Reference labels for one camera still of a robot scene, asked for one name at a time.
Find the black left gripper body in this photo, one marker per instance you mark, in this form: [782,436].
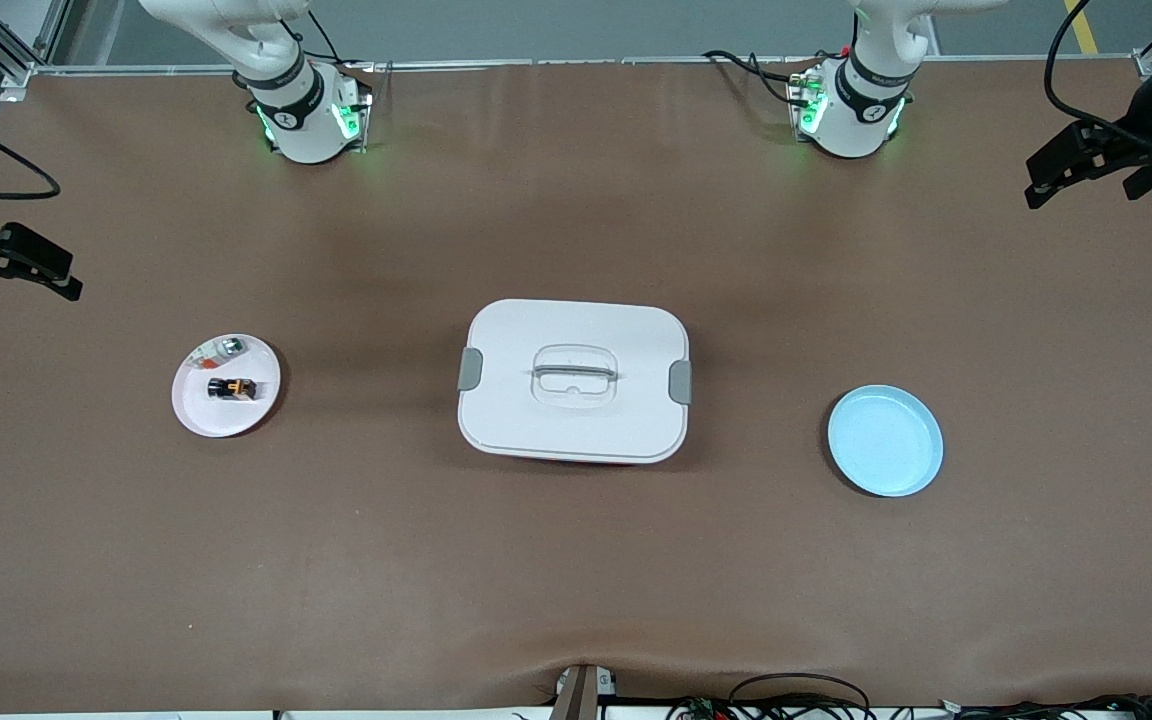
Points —
[1139,143]

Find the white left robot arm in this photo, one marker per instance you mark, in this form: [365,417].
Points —
[851,120]

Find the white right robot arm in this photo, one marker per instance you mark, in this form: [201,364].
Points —
[301,120]

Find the white lidded storage box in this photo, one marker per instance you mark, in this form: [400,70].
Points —
[576,420]

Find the small white red part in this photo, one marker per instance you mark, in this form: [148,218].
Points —
[202,358]

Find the pink round plate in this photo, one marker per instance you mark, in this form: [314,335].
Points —
[221,415]

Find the light blue round plate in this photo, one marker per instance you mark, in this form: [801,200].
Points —
[884,442]

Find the brown table mat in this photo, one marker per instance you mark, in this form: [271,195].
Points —
[576,560]

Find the small silver green switch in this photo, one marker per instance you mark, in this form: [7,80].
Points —
[232,347]

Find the camera mount post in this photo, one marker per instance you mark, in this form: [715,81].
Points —
[576,695]

